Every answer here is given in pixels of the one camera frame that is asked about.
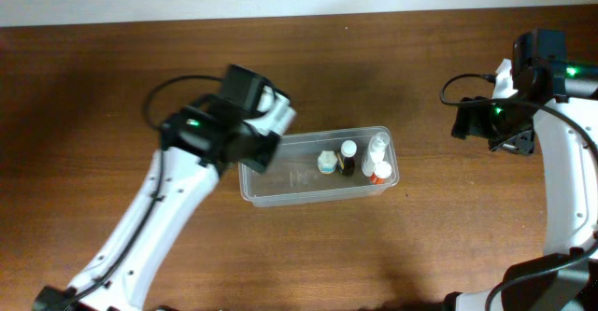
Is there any small gold lid jar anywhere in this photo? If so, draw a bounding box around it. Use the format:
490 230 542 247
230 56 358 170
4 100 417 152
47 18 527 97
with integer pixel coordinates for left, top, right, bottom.
317 150 337 175

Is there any dark bottle white cap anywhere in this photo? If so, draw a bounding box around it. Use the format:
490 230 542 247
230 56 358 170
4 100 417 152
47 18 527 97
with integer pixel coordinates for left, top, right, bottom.
337 140 357 177

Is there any orange tube white cap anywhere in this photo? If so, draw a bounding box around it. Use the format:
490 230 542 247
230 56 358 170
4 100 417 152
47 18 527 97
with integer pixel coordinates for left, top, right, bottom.
370 161 392 185

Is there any white spray bottle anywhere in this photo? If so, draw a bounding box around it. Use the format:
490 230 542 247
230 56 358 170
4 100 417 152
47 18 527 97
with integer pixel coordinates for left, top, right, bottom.
362 132 391 177

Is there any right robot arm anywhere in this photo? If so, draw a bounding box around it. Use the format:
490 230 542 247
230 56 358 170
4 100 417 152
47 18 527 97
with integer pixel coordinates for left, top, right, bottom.
442 29 597 310

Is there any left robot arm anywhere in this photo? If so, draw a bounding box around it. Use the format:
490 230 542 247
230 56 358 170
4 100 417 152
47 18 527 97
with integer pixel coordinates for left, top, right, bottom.
32 64 296 310

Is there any clear plastic container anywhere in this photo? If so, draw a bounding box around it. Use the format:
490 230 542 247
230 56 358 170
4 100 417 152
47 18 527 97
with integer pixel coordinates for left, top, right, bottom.
239 126 400 207

